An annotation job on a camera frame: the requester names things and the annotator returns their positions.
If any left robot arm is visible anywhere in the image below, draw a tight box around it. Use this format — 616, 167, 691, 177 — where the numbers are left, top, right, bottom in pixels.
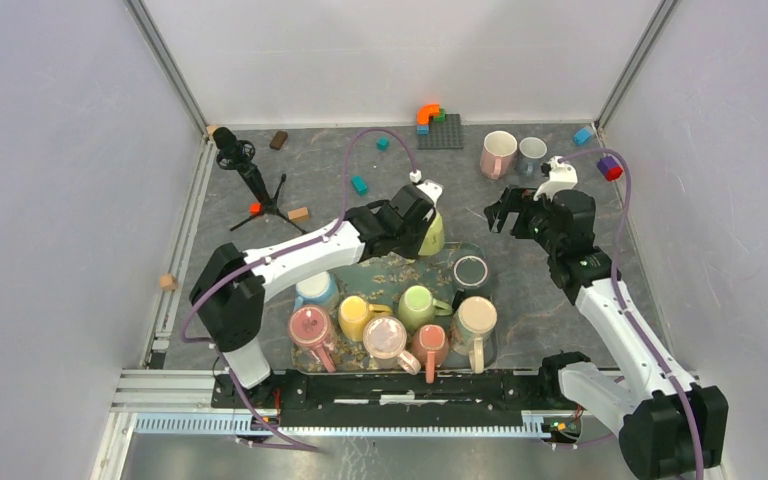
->
190, 180, 443, 408

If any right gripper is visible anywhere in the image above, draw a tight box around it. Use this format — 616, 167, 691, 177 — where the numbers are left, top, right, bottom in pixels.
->
483, 184, 562, 255

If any black microphone tripod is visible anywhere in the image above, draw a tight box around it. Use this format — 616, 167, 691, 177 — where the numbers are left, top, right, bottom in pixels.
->
207, 126, 307, 234

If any brown block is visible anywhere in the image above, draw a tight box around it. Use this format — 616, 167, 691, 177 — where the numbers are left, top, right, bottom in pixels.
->
269, 130, 289, 151

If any cream and green mug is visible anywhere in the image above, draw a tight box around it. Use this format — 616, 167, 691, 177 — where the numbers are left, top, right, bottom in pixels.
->
450, 296, 498, 374

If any yellow mug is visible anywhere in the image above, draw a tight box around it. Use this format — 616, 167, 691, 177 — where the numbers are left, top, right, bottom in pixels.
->
338, 295, 393, 342

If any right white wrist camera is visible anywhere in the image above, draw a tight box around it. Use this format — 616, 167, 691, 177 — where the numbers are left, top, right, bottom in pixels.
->
534, 156, 578, 200

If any light green mug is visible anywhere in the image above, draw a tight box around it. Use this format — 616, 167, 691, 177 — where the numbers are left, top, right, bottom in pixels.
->
396, 285, 453, 333

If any grey lego baseplate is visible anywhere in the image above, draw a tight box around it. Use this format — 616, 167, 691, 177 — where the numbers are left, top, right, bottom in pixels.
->
417, 114, 464, 150

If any light pink hexagonal mug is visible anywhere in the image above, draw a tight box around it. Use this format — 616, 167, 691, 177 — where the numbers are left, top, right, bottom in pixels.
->
479, 130, 518, 180

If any floral teal tray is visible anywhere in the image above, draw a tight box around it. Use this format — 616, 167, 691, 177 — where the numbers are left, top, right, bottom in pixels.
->
292, 242, 499, 375

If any coral mug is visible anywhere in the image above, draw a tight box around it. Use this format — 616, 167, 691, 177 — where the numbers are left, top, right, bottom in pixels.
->
411, 324, 449, 384

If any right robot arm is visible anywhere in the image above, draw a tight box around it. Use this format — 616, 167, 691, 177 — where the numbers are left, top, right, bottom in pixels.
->
484, 186, 729, 479

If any red-pink mug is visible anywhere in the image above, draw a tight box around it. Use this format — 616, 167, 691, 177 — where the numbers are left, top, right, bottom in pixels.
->
288, 305, 338, 373

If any light blue block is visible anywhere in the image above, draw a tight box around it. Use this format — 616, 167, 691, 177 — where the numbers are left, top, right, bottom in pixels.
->
572, 126, 596, 146

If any light blue mug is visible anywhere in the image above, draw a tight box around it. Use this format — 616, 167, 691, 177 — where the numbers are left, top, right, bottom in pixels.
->
293, 271, 340, 311

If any yellow-green hexagonal mug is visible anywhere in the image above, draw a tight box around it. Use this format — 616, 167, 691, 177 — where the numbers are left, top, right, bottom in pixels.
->
418, 213, 445, 257

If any tan rectangular block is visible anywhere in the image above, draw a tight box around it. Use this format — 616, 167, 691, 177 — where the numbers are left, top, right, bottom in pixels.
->
287, 207, 310, 222

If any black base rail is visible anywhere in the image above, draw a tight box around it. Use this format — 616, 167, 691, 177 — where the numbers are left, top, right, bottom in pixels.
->
211, 369, 578, 428

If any purple and red block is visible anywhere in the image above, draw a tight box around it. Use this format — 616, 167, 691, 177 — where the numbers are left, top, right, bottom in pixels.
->
597, 155, 624, 182

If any tan cube at left edge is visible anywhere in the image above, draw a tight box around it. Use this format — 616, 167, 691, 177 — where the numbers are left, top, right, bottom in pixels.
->
158, 273, 178, 292

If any dark teal mug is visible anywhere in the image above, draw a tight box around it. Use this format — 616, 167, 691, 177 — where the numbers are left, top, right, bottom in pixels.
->
452, 255, 492, 298

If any teal rectangular block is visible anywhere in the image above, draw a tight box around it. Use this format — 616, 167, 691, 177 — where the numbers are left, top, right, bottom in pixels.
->
351, 175, 368, 196

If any pale pink mug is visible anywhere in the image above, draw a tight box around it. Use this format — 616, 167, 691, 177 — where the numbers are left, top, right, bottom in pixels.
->
362, 316, 421, 375

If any blue-grey square mug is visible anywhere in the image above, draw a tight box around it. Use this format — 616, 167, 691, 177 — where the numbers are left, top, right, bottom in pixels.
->
516, 137, 548, 176

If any orange curved block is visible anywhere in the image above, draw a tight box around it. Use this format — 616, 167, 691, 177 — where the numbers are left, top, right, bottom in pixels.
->
416, 103, 440, 125

